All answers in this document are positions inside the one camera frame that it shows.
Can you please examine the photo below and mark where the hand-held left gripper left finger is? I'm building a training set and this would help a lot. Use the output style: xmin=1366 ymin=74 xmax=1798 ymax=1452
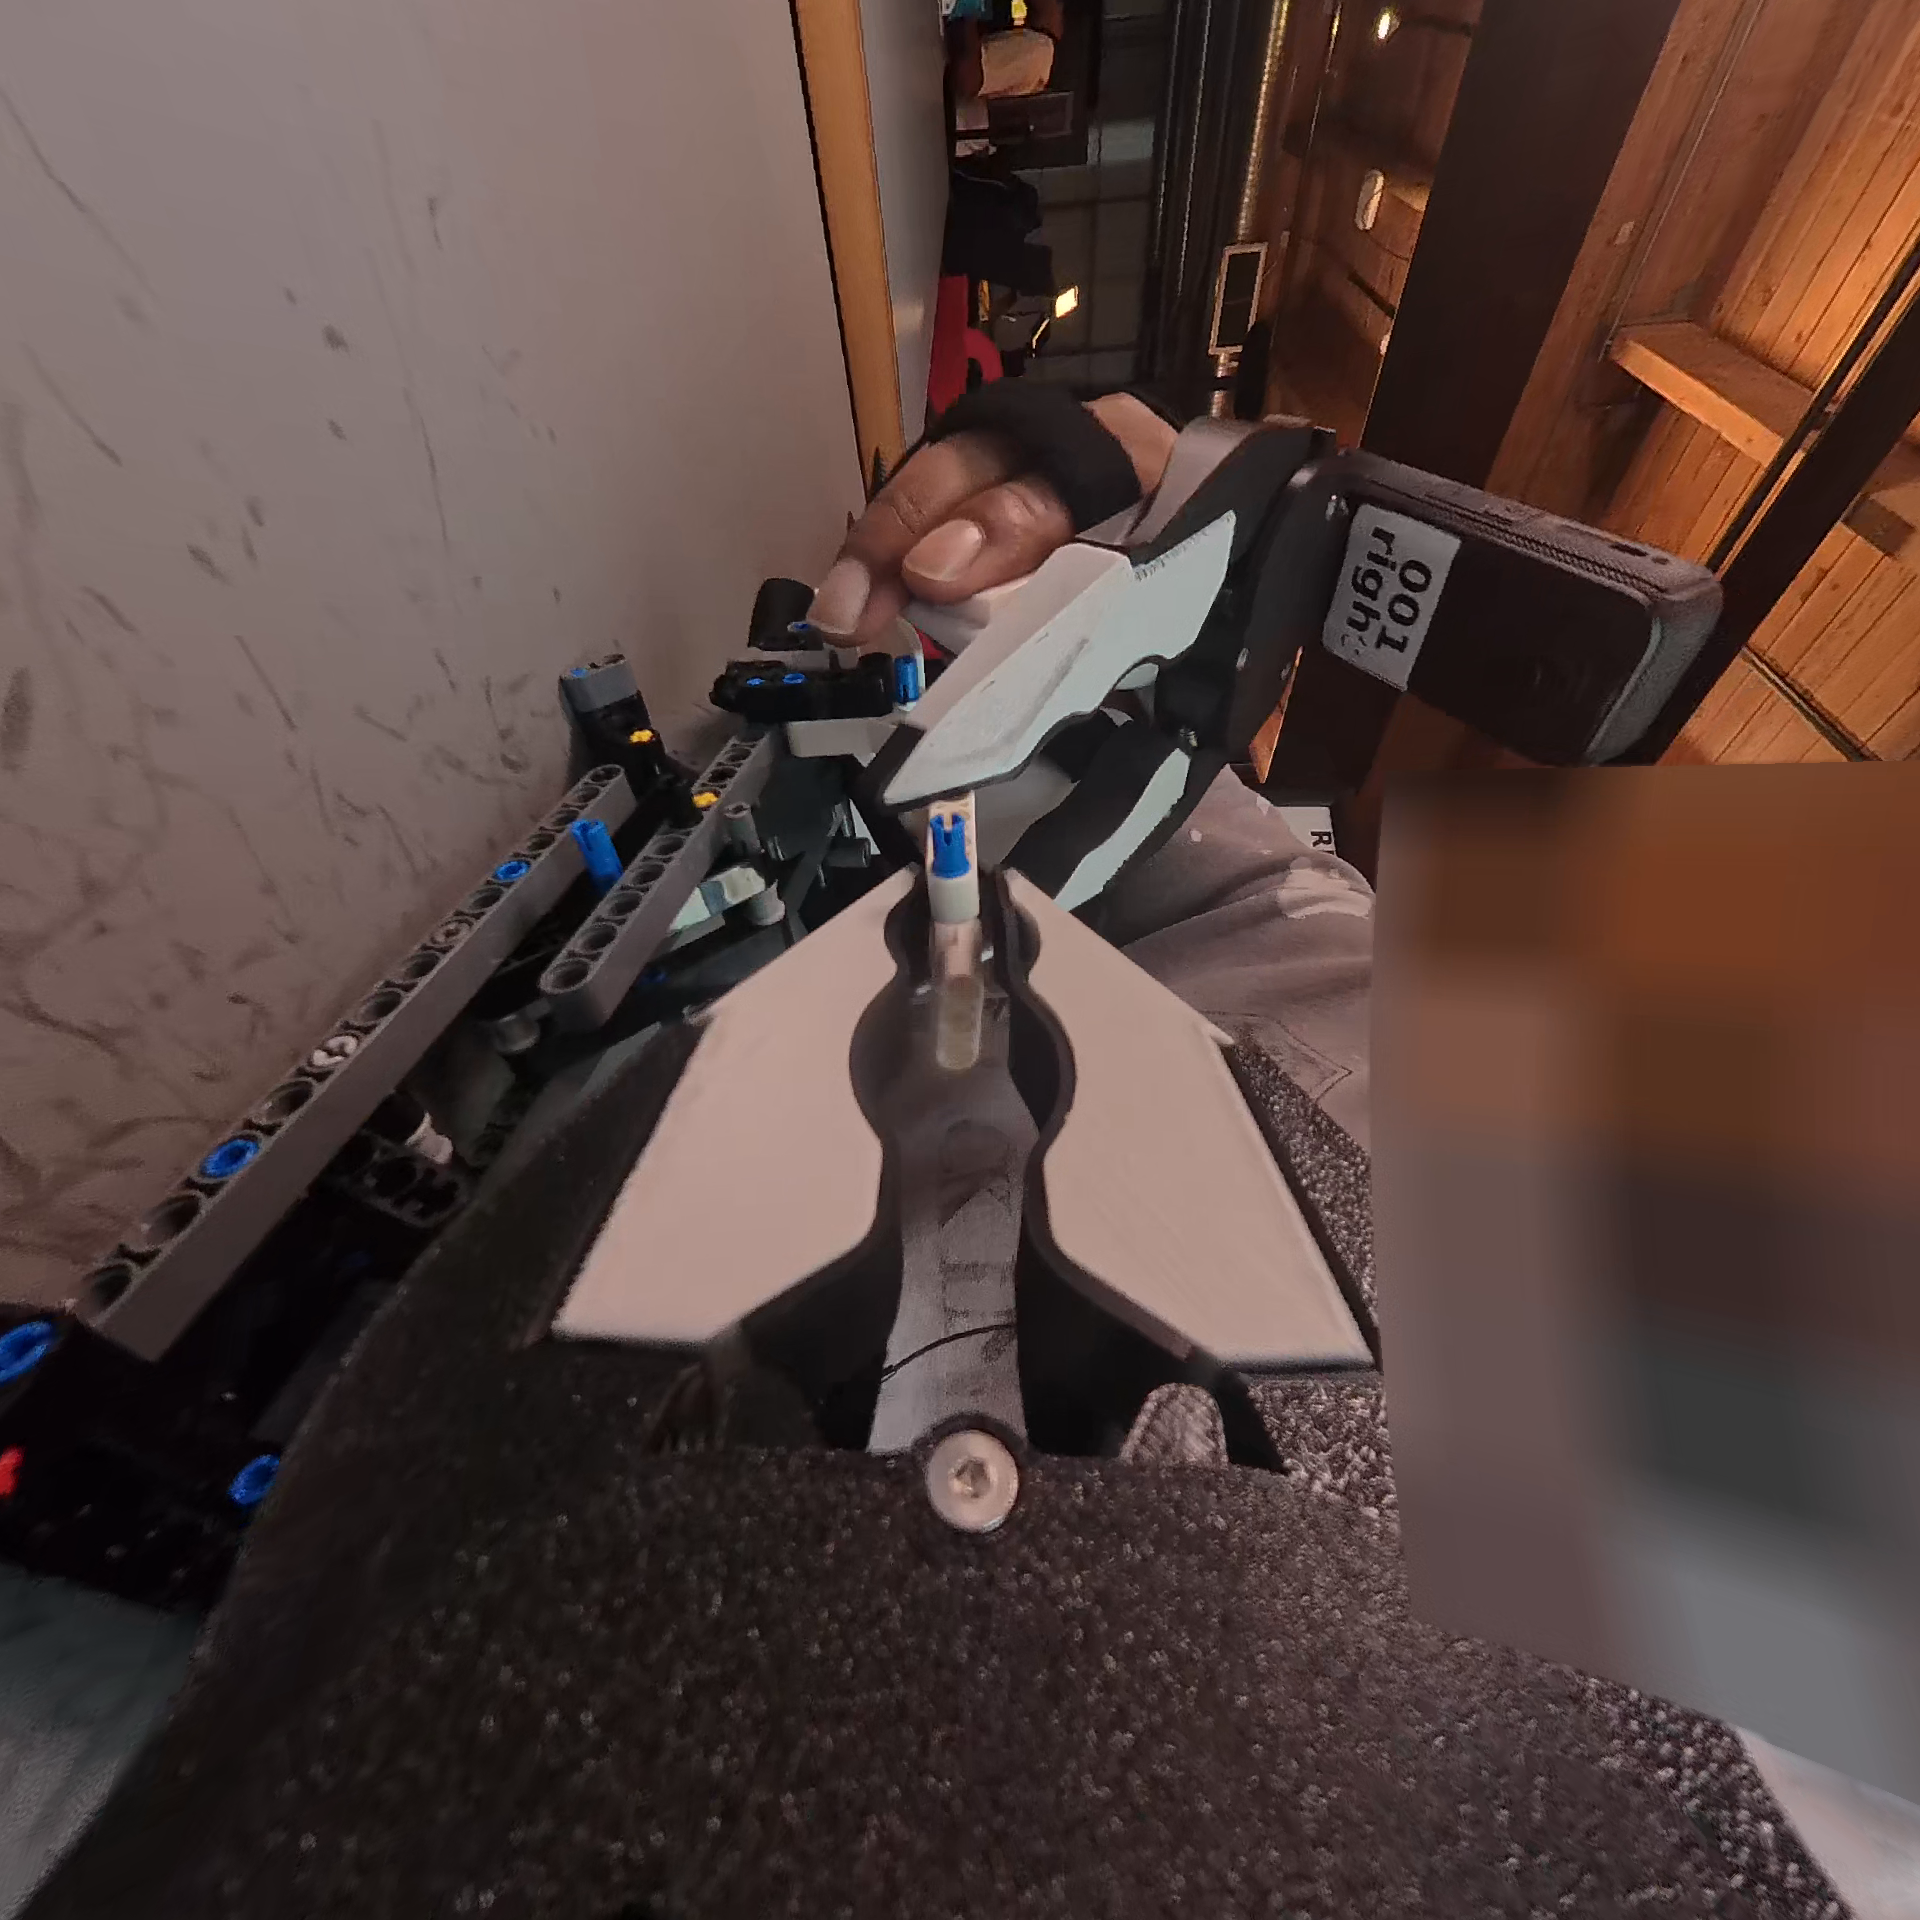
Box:
xmin=551 ymin=869 xmax=922 ymax=1452

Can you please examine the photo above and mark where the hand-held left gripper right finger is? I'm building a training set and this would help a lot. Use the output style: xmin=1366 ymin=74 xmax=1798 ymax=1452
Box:
xmin=1002 ymin=869 xmax=1379 ymax=1468

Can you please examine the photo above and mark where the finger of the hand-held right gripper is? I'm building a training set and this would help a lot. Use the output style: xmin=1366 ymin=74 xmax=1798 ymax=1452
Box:
xmin=869 ymin=511 xmax=1241 ymax=815
xmin=1053 ymin=720 xmax=1230 ymax=919

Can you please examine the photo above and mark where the partly built toy truck chassis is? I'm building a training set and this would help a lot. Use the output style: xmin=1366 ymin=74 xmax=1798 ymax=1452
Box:
xmin=0 ymin=579 xmax=992 ymax=1608

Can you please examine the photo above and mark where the wood edged side desk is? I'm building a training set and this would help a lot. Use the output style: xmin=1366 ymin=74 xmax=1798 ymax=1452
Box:
xmin=795 ymin=0 xmax=955 ymax=482

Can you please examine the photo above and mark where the person's right hand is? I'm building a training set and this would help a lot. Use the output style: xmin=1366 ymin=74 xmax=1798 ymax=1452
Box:
xmin=809 ymin=446 xmax=1078 ymax=649

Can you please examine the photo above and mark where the wooden wall shelf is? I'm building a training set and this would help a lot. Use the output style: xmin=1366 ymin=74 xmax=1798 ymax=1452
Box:
xmin=1613 ymin=325 xmax=1920 ymax=543

